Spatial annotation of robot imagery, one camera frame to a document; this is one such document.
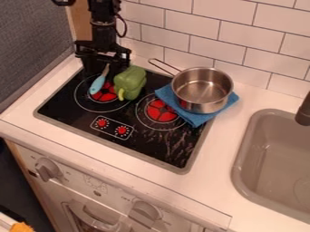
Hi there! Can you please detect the blue cloth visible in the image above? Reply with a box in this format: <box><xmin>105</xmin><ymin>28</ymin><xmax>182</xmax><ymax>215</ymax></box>
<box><xmin>153</xmin><ymin>83</ymin><xmax>241</xmax><ymax>129</ymax></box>

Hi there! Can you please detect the silver pot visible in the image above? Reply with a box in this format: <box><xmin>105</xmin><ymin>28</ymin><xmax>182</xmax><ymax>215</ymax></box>
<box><xmin>146</xmin><ymin>57</ymin><xmax>237</xmax><ymax>115</ymax></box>

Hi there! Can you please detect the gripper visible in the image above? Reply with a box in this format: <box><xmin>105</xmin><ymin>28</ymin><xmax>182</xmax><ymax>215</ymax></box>
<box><xmin>73</xmin><ymin>39</ymin><xmax>133</xmax><ymax>81</ymax></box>

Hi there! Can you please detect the toy sink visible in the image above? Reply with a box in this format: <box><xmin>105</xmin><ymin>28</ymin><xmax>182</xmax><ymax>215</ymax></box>
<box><xmin>229</xmin><ymin>108</ymin><xmax>310</xmax><ymax>225</ymax></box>

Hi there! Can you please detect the green toy pepper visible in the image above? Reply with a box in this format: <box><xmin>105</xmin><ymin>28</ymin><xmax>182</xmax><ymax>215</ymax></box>
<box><xmin>111</xmin><ymin>65</ymin><xmax>148</xmax><ymax>102</ymax></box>

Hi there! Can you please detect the toy stove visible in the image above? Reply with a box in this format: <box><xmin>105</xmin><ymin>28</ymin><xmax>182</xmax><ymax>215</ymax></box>
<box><xmin>33</xmin><ymin>64</ymin><xmax>216</xmax><ymax>176</ymax></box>

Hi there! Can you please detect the blue spoon with white handle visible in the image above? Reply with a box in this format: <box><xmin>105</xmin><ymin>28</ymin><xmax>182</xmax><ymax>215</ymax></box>
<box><xmin>88</xmin><ymin>63</ymin><xmax>111</xmax><ymax>96</ymax></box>

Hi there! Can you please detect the tap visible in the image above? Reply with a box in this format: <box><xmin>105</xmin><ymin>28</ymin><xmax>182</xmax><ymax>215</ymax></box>
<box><xmin>293</xmin><ymin>90</ymin><xmax>310</xmax><ymax>127</ymax></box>

